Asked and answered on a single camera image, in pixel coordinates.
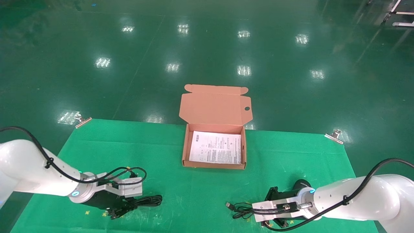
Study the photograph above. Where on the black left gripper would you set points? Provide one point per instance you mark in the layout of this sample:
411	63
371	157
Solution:
103	200

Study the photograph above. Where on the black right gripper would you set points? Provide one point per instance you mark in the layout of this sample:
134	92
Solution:
299	186

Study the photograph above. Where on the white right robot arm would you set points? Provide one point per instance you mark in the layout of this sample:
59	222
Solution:
372	197

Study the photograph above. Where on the brown cardboard box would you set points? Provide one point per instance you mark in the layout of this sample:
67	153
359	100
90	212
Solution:
213	106

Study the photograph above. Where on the green cloth mat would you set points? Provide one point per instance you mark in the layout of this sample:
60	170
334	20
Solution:
194	194

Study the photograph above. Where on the white printed instruction sheet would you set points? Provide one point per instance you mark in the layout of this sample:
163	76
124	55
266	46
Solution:
213	147

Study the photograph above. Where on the silver metal clip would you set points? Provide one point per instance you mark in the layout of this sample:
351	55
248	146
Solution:
333	137
83	122

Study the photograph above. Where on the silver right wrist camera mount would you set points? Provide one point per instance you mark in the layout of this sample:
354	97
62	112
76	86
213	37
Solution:
268	207

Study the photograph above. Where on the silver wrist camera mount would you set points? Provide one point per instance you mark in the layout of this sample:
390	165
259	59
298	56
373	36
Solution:
131	191
268	207

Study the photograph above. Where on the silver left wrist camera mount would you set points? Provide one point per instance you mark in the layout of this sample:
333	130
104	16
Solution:
131	191

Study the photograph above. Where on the white metal frame stand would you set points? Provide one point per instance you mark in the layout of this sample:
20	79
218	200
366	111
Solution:
404	24

